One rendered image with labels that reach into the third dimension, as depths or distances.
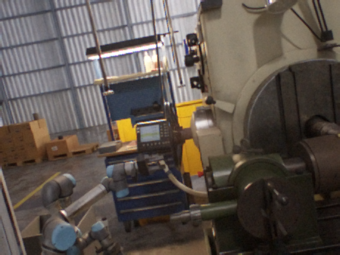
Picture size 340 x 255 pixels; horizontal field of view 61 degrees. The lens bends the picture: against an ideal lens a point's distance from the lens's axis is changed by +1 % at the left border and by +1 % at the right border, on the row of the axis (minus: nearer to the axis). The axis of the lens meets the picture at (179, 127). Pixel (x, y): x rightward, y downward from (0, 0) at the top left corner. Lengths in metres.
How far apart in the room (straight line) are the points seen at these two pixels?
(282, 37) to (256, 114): 0.36
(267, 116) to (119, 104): 2.51
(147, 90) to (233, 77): 2.23
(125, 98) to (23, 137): 5.82
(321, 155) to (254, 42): 0.58
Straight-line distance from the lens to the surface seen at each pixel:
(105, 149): 3.16
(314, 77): 1.30
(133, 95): 3.49
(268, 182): 0.82
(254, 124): 1.24
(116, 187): 1.73
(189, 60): 1.56
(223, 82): 1.31
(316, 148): 1.04
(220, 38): 1.31
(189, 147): 4.20
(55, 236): 1.57
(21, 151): 9.13
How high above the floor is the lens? 1.58
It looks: 10 degrees down
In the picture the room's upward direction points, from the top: 11 degrees counter-clockwise
